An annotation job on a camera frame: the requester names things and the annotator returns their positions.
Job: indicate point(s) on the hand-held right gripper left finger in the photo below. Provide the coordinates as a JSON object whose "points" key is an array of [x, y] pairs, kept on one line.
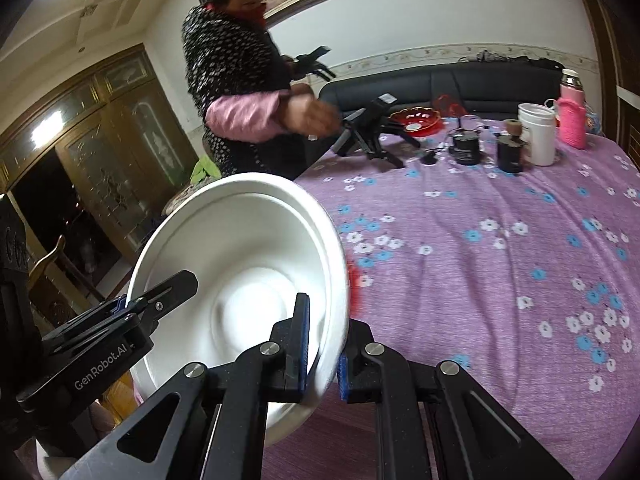
{"points": [[305, 355]]}

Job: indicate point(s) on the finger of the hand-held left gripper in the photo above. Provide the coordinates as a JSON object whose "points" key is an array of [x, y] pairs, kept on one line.
{"points": [[165, 292]]}

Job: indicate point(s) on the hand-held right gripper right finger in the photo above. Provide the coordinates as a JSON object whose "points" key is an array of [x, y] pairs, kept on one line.
{"points": [[343, 377]]}

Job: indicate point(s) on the large white foam bowl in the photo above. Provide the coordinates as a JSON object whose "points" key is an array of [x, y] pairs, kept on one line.
{"points": [[240, 270]]}

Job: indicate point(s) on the red dish with gold rim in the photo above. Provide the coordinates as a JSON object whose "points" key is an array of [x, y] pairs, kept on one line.
{"points": [[355, 285]]}

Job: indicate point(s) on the wooden chair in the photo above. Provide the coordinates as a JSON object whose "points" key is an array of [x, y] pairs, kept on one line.
{"points": [[55, 270]]}

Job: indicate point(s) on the green cloth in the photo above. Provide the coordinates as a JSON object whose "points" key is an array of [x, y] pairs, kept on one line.
{"points": [[205, 170]]}

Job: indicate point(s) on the wooden cabinet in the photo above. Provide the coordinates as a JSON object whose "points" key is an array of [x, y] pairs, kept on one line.
{"points": [[100, 160]]}

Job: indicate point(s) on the purple floral tablecloth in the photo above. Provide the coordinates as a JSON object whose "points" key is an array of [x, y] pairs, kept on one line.
{"points": [[475, 310]]}

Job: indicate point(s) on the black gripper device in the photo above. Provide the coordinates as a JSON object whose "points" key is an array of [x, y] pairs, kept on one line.
{"points": [[370, 130], [312, 62]]}

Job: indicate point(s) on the red glass dish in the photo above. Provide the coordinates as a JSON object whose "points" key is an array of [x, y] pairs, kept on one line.
{"points": [[415, 120]]}

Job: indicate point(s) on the black round device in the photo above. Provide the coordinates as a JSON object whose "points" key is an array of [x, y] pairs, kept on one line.
{"points": [[466, 147]]}

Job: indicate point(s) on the black grinder with brown top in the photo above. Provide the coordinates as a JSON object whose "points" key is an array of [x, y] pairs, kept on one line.
{"points": [[511, 152]]}

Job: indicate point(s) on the red plastic bag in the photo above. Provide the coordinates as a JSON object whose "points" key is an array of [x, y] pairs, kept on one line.
{"points": [[450, 105]]}

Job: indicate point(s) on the black sofa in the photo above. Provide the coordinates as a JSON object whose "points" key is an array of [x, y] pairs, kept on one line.
{"points": [[450, 90]]}

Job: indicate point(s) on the pink knit-covered thermos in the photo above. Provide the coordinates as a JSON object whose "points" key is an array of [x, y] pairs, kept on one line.
{"points": [[572, 115]]}

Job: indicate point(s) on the clear bag of colourful things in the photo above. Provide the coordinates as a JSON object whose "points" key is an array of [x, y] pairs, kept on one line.
{"points": [[594, 121]]}

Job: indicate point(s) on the dark clothes on sofa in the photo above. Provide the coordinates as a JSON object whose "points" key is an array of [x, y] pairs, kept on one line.
{"points": [[515, 60]]}

